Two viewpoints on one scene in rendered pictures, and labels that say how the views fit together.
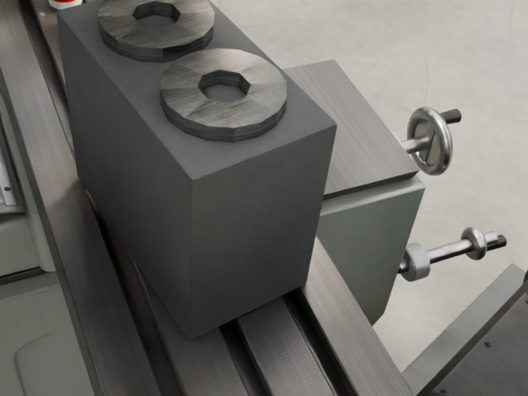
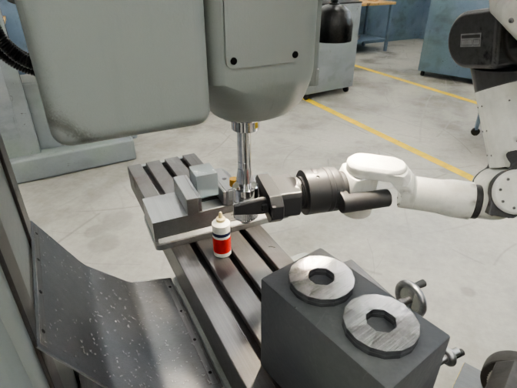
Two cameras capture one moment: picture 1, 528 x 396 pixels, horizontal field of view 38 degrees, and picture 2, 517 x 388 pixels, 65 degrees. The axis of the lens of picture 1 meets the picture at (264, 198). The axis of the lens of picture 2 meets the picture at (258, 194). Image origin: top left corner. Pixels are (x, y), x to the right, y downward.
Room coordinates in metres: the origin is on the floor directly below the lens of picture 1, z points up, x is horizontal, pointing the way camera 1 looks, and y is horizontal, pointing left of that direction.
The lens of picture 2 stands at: (0.08, 0.18, 1.53)
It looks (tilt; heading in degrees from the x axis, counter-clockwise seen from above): 30 degrees down; 1
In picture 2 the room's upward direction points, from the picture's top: straight up
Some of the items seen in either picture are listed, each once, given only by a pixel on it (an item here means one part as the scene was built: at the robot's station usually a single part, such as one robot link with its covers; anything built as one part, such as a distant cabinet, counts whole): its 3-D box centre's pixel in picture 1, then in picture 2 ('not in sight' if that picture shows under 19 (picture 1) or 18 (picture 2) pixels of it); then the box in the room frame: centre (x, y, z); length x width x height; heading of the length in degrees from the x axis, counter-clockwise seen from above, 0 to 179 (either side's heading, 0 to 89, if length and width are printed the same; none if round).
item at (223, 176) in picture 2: not in sight; (225, 185); (0.97, 0.27, 1.04); 0.12 x 0.06 x 0.04; 25
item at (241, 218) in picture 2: not in sight; (245, 202); (0.73, 0.21, 1.13); 0.05 x 0.05 x 0.06
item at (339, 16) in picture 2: not in sight; (332, 21); (0.87, 0.06, 1.43); 0.07 x 0.07 x 0.06
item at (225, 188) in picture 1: (188, 148); (341, 349); (0.47, 0.07, 1.05); 0.22 x 0.12 x 0.20; 38
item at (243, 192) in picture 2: not in sight; (245, 187); (0.73, 0.21, 1.17); 0.05 x 0.05 x 0.01
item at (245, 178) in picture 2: not in sight; (244, 157); (0.73, 0.21, 1.23); 0.03 x 0.03 x 0.11
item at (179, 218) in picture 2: not in sight; (216, 199); (0.96, 0.30, 1.01); 0.35 x 0.15 x 0.11; 115
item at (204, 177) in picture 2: not in sight; (203, 180); (0.95, 0.32, 1.07); 0.06 x 0.05 x 0.06; 25
